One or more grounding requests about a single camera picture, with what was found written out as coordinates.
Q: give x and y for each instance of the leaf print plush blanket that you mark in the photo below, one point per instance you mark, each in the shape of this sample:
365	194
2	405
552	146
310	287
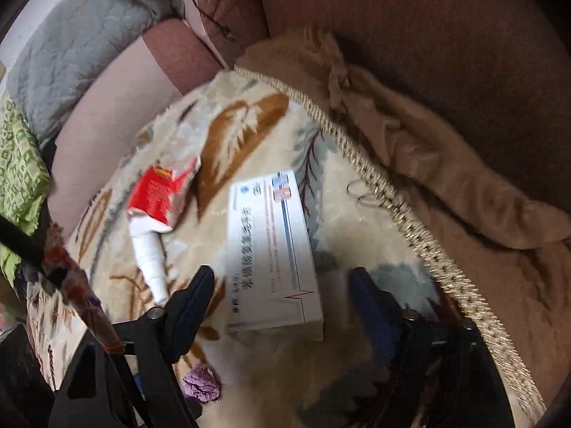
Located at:
250	133

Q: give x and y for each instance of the purple crumpled wrapper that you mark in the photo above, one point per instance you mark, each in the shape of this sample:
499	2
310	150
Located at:
203	384

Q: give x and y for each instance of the grey quilted cushion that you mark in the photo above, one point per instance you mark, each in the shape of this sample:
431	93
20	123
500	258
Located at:
76	53

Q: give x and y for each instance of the pink and brown sofa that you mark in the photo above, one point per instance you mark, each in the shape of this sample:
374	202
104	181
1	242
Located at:
401	31

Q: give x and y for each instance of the red and white squeezed tube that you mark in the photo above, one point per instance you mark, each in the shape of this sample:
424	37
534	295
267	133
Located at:
151	196

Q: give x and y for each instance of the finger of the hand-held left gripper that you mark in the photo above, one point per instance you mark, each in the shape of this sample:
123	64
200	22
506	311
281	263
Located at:
26	245

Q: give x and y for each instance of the green patterned blanket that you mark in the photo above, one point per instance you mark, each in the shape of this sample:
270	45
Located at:
18	165

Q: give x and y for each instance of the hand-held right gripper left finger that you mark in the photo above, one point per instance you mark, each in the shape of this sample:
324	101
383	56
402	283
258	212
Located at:
196	316

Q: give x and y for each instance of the white and blue medicine box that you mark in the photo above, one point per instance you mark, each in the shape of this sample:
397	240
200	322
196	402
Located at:
267	254

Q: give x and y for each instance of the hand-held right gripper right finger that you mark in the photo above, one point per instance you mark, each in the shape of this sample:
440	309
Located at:
375	316

